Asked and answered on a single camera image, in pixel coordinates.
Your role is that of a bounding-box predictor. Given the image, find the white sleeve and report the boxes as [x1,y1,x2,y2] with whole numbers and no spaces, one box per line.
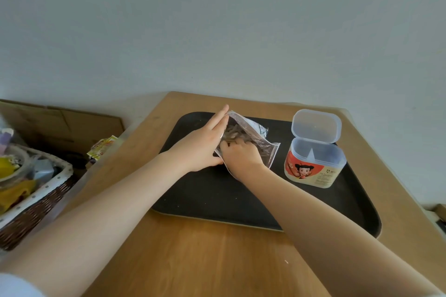
[0,273,46,297]

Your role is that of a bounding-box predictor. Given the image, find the clear plastic snack bag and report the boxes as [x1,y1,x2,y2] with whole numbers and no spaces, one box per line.
[214,110,281,180]

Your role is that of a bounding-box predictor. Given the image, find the person's right hand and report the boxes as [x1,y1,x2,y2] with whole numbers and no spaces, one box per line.
[218,139,266,180]

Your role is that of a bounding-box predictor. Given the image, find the clear container with cartoon label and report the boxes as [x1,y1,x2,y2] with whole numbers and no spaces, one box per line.
[284,109,347,189]

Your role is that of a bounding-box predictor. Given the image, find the wicker basket with white lining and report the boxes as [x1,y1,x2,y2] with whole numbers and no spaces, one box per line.
[0,144,78,251]

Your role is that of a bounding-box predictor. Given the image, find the yellow wrappers in basket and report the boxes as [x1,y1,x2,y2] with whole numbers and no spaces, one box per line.
[0,156,37,215]

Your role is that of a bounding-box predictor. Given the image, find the person's left hand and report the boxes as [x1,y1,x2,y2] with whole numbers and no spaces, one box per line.
[166,105,230,173]

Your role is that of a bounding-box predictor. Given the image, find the yellow snack packet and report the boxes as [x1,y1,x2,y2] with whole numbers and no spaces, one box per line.
[86,135,120,161]

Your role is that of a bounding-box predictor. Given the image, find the brown cardboard box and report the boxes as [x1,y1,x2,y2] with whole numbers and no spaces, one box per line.
[0,99,125,155]

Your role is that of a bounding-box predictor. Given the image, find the black plastic tray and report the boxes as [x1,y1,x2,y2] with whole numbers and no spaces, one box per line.
[151,112,382,239]

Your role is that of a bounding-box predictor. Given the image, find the dried brown snack pieces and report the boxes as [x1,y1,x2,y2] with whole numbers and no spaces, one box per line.
[222,124,258,149]

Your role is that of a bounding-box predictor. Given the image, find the person's right forearm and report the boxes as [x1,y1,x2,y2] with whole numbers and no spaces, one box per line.
[234,164,446,297]

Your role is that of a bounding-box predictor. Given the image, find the grey plastic item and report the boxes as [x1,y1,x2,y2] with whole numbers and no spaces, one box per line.
[31,158,56,182]

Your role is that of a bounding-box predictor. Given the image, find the person's left forearm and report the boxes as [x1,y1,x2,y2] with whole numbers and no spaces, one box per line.
[0,152,190,297]

